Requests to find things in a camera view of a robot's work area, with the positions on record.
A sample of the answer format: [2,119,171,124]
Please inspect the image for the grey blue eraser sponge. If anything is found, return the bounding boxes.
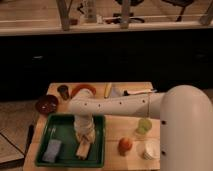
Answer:
[42,139,62,163]

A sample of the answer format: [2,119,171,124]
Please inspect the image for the green plastic tray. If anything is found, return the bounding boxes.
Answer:
[35,114,105,168]

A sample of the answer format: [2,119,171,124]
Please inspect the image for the yellow banana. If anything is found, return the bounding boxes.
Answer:
[104,83,112,98]

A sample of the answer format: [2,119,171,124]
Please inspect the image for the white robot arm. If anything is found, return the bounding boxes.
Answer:
[68,85,213,171]

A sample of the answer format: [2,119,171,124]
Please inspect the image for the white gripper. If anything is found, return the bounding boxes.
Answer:
[74,115,95,159]

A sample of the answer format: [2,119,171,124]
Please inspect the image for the white cup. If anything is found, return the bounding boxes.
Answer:
[143,141,160,160]

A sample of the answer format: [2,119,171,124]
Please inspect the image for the green plastic cup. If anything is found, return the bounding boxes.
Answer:
[137,118,152,135]

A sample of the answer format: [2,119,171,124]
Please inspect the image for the dark red bowl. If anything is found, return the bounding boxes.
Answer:
[35,94,59,115]

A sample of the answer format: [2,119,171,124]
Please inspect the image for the orange fruit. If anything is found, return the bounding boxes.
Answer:
[118,137,133,156]

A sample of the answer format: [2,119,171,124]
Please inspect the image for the white spoon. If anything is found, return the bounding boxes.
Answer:
[123,89,157,96]

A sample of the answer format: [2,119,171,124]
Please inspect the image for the dark brown cup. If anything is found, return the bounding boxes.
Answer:
[57,85,69,100]

